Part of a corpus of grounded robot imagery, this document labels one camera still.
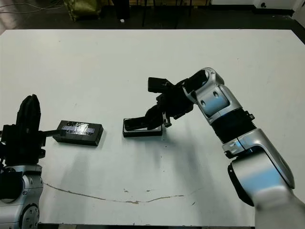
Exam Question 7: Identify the black box lid silver print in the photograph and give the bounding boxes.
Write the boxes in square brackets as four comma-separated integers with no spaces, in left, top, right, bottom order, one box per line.
[52,120,105,146]

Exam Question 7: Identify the green plastic bag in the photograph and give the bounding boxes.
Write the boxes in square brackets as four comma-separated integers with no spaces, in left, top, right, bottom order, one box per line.
[64,0,102,21]

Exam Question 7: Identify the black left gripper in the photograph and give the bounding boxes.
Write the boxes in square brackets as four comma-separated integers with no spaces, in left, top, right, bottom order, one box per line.
[0,94,63,165]

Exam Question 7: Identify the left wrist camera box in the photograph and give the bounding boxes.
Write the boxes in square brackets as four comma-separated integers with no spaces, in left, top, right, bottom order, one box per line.
[15,111,41,132]

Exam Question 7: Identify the black slim camera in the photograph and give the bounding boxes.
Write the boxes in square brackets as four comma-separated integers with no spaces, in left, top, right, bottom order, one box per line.
[125,116,163,131]

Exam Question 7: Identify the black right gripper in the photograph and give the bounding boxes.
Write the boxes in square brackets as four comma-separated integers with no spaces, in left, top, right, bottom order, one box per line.
[144,80,195,131]

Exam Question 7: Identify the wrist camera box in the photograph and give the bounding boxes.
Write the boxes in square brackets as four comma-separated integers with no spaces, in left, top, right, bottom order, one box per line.
[15,111,41,132]
[147,77,173,94]

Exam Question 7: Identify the black box white insert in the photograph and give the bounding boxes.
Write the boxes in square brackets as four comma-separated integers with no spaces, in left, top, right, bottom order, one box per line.
[122,117,163,138]

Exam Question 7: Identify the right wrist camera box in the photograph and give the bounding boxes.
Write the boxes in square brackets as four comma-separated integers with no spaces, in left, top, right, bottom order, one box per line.
[147,77,173,94]

